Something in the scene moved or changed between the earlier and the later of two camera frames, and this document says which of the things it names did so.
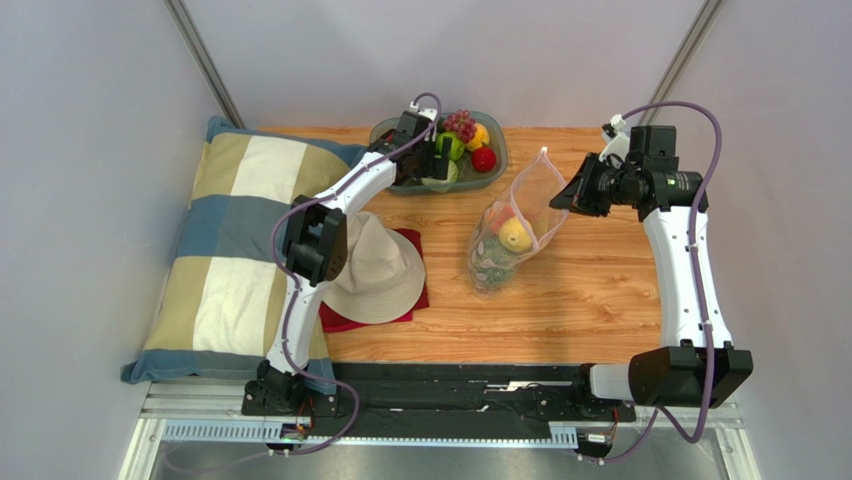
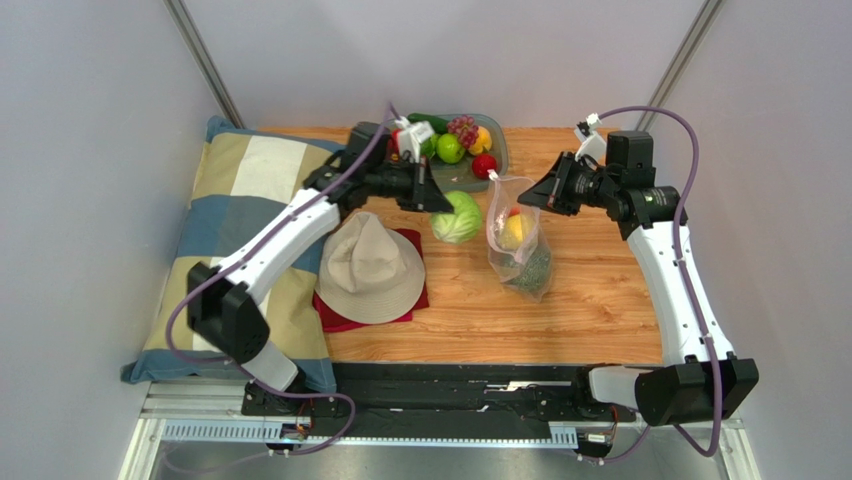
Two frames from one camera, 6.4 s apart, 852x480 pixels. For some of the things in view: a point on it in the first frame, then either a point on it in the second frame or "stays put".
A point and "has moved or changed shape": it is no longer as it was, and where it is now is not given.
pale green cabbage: (452, 175) to (463, 224)
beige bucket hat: (383, 274) stays put
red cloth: (332, 322) stays put
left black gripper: (437, 167) to (426, 195)
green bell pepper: (457, 149) stays put
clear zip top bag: (515, 223) has moved or changed shape
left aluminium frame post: (186, 26) stays put
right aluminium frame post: (682, 60) stays put
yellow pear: (515, 234) stays put
